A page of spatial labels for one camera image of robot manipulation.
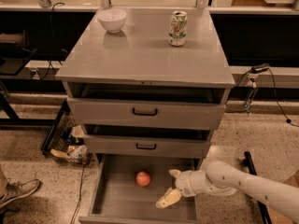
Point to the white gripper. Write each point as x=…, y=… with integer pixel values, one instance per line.
x=188, y=183

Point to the red apple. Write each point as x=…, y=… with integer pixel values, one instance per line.
x=143, y=179

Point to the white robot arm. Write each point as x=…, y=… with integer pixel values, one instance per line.
x=222, y=179

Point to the bottom grey drawer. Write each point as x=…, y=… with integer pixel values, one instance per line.
x=118, y=199

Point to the grey drawer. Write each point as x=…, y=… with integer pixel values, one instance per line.
x=118, y=199
x=147, y=106
x=147, y=141

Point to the middle grey drawer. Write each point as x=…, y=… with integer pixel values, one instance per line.
x=147, y=141

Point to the top grey drawer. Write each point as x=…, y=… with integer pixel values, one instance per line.
x=147, y=106

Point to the grey drawer cabinet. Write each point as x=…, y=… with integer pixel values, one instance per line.
x=141, y=55

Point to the black metal bar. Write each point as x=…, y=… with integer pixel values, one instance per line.
x=263, y=209

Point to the cardboard box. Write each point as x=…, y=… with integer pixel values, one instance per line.
x=276, y=217

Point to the black power adapter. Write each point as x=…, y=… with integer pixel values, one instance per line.
x=260, y=68

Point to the green white soda can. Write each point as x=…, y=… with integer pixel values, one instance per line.
x=178, y=28

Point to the grey sneaker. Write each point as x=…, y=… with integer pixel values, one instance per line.
x=15, y=191

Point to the white bowl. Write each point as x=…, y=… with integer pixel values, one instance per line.
x=112, y=19

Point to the wire basket with trash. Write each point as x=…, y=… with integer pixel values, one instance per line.
x=61, y=145

